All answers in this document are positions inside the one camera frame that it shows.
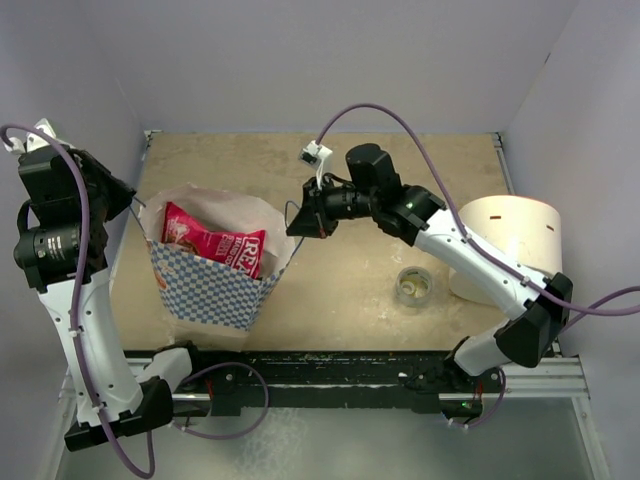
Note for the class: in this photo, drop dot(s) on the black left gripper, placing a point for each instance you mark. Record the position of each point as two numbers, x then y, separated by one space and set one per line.
121 193

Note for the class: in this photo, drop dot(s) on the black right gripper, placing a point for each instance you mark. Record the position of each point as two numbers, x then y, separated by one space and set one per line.
308 221

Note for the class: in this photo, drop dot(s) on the red Real chips bag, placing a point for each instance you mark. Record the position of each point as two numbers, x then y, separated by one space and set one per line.
237 250

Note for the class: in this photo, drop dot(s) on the blue checkered paper bag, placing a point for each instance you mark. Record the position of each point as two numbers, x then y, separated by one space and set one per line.
205 301

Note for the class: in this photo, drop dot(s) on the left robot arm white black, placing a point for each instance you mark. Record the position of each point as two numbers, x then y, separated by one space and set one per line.
61 251

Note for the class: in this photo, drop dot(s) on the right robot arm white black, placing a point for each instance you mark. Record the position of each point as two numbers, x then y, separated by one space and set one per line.
533 303

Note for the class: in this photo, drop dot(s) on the clear tape roll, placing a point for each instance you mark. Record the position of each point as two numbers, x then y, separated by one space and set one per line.
413 287

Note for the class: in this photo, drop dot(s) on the white cylindrical paper lamp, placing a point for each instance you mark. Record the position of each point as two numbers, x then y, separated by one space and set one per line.
525 229

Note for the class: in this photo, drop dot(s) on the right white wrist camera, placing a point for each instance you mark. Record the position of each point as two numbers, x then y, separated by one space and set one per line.
318 157

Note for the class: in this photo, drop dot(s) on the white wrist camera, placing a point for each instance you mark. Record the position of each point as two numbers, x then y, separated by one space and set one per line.
318 157
20 139

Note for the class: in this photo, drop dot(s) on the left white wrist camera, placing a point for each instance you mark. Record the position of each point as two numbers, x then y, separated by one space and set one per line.
20 139

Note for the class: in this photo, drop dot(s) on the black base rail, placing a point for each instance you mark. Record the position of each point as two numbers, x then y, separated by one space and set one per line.
423 382

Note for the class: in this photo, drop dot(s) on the aluminium frame rails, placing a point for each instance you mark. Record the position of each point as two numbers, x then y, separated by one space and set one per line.
551 377

